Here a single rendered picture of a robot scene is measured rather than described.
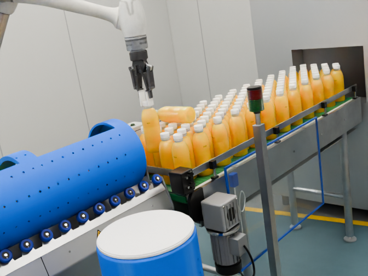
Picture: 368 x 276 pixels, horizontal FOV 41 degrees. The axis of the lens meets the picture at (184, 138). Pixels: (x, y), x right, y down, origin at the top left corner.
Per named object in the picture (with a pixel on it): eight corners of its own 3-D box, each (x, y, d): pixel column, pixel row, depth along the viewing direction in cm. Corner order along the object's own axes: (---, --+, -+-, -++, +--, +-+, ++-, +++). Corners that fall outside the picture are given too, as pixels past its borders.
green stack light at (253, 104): (246, 111, 203) (244, 100, 202) (254, 108, 208) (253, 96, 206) (258, 112, 199) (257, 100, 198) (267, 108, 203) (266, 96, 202)
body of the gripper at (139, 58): (124, 52, 203) (128, 74, 205) (137, 51, 197) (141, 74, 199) (137, 49, 208) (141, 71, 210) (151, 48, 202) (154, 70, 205)
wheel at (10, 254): (-6, 254, 153) (-5, 251, 152) (7, 247, 156) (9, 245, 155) (1, 266, 152) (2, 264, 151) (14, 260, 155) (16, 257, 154)
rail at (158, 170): (122, 167, 226) (121, 161, 225) (124, 167, 226) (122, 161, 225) (187, 179, 198) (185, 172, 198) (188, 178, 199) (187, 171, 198)
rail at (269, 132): (188, 178, 199) (187, 171, 198) (355, 88, 309) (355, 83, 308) (189, 178, 198) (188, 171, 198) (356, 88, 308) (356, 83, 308)
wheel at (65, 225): (55, 224, 169) (57, 221, 167) (66, 218, 172) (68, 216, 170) (61, 235, 168) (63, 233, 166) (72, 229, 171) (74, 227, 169)
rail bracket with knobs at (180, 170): (168, 195, 199) (164, 171, 196) (180, 188, 204) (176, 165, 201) (187, 199, 192) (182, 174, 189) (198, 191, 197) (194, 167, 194)
